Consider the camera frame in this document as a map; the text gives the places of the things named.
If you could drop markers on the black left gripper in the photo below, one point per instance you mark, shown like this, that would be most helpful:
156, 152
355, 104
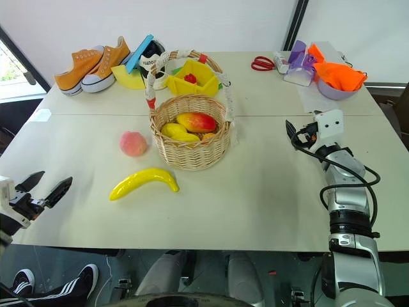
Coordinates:
25, 203

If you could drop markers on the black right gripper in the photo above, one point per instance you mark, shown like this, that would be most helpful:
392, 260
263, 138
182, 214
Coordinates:
307, 131

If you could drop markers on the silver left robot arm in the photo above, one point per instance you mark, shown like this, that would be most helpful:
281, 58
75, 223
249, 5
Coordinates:
4, 227

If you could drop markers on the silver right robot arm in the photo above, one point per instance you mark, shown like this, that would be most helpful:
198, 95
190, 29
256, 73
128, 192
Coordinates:
348, 198

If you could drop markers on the small orange fruit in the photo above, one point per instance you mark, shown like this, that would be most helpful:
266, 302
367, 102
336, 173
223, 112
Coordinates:
208, 137

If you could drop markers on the red apple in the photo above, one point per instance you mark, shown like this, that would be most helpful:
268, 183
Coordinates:
190, 78

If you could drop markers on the white paper sheet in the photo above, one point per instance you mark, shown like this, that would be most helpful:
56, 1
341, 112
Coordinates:
314, 100

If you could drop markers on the lilac bowl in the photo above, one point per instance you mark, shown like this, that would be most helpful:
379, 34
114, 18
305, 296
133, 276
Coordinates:
338, 93

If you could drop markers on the white bottle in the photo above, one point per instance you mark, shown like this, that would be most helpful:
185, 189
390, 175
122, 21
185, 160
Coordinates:
281, 62

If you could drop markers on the orange cloth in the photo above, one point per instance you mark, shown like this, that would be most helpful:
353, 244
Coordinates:
340, 75

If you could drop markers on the purple transparent container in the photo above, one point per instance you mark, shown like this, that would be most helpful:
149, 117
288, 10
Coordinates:
300, 56

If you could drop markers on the small green piece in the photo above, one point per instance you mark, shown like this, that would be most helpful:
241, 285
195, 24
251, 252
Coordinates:
220, 85

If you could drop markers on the red and yellow mango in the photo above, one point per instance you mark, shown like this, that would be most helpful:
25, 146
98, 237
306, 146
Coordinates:
196, 122

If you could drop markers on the pink peach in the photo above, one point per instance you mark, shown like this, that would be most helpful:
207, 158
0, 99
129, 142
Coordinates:
133, 144

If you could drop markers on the black shoe with white toe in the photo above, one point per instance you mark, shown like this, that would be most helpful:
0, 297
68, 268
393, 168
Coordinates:
89, 275
23, 279

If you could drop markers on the yellow banana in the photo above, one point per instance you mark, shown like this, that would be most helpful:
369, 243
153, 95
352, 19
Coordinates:
143, 183

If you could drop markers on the yellow lemon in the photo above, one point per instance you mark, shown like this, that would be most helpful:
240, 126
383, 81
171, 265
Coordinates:
187, 137
173, 129

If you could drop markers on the yellow plastic bin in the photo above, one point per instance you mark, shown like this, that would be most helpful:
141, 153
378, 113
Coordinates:
191, 88

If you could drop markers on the orange canvas sneaker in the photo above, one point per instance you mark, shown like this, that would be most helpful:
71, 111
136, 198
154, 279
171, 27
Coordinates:
105, 68
75, 73

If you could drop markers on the yellow foam block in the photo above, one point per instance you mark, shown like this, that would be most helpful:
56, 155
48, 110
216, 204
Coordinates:
128, 76

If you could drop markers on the grey left robot thigh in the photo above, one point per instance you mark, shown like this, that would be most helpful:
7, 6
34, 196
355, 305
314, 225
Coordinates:
159, 272

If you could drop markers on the grey robot thigh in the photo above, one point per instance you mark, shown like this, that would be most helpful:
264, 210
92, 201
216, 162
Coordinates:
244, 278
159, 272

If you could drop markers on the grey right robot thigh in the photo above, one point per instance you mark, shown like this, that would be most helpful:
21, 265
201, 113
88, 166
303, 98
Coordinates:
244, 278

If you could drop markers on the black white ball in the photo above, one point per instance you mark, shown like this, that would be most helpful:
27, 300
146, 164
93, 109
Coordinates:
153, 54

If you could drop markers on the blue flat board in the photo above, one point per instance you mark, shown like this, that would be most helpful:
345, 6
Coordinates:
139, 54

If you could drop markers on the dark rounded robot waist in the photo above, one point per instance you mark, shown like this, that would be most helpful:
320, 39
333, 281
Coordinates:
179, 301

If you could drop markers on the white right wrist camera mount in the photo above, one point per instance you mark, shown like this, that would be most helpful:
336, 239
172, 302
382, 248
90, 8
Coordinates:
330, 123

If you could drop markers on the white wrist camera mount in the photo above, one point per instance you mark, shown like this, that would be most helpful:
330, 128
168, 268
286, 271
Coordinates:
330, 123
4, 191

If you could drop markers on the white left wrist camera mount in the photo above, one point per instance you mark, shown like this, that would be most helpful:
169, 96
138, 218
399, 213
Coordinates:
4, 191

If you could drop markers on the black window frame post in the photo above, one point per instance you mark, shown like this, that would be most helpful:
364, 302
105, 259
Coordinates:
295, 22

